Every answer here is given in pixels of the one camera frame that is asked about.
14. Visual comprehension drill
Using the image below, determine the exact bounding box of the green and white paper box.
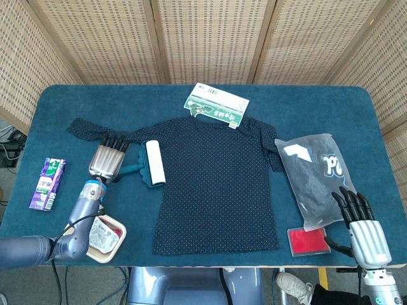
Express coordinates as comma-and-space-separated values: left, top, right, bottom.
183, 82, 251, 130

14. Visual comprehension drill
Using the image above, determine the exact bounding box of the cream plastic food tray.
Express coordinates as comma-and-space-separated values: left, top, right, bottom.
65, 213, 127, 264

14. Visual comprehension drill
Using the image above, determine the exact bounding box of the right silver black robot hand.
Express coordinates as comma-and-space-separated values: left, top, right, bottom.
323, 186, 393, 270

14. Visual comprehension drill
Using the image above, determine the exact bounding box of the black cable bundle on floor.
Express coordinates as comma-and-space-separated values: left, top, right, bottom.
0, 126, 28, 169

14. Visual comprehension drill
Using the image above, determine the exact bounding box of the red ink pad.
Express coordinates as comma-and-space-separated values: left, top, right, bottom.
287, 227, 332, 257

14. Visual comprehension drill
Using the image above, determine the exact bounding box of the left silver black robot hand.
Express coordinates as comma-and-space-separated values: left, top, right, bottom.
87, 133, 131, 184

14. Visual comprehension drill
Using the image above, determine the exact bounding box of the teal lint roller yellow tip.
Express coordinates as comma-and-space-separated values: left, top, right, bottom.
119, 139, 167, 189

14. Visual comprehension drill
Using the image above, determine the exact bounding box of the white printed sauce packet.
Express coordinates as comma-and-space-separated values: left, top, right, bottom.
88, 217, 118, 254

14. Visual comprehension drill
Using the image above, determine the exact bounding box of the woven bamboo folding screen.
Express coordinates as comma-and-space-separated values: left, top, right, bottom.
0, 0, 407, 204

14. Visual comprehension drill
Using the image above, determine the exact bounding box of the blue felt table cover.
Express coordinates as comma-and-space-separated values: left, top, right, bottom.
0, 84, 407, 268

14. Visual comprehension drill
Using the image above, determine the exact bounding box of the white sneaker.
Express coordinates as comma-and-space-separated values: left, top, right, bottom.
275, 271, 314, 304

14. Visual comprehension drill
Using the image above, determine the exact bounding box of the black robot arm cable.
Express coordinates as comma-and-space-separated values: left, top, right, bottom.
50, 211, 106, 305

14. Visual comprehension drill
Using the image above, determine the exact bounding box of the purple drink carton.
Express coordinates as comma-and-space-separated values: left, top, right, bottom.
28, 157, 67, 212

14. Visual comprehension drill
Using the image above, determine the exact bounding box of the dark blue dotted shirt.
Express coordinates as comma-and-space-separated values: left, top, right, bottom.
66, 116, 286, 256

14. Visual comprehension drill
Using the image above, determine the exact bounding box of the black trouser leg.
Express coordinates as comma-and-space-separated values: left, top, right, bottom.
310, 283, 373, 305

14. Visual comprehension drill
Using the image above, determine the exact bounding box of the clear bag with black garment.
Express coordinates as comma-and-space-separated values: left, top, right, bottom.
274, 132, 359, 232

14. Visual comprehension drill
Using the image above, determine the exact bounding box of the blue-grey robot torso base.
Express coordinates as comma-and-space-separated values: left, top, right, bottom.
127, 266, 265, 305

